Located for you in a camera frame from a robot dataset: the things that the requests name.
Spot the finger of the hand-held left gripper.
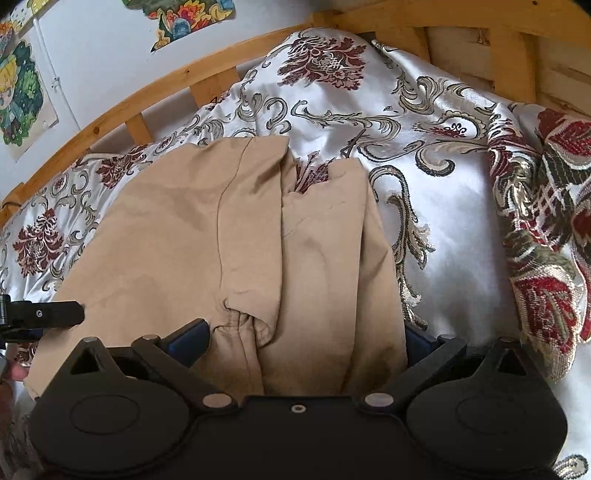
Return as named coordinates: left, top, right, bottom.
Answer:
left=0, top=295, right=86, bottom=344

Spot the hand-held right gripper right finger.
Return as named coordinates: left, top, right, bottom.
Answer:
left=360, top=323, right=540, bottom=409

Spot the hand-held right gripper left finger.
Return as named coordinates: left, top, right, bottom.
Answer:
left=60, top=318, right=237, bottom=409

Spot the beige coat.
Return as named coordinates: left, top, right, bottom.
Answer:
left=23, top=135, right=409, bottom=400

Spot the person's left hand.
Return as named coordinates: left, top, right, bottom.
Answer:
left=0, top=362, right=28, bottom=385

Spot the red leaf brocade cushion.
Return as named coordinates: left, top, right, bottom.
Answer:
left=487, top=102, right=591, bottom=384

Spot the white floral bedspread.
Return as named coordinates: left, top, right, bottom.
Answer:
left=0, top=28, right=591, bottom=480

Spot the cartoon figure wall poster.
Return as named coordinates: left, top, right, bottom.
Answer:
left=0, top=21, right=60, bottom=161

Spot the white wall pipe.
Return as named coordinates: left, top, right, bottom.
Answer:
left=33, top=16, right=80, bottom=132

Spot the wooden bed frame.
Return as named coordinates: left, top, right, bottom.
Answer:
left=0, top=0, right=591, bottom=229

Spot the small colourful wall poster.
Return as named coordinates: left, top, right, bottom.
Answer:
left=8, top=0, right=52, bottom=34

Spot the colourful flower wall poster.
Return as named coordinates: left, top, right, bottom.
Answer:
left=121, top=0, right=237, bottom=52

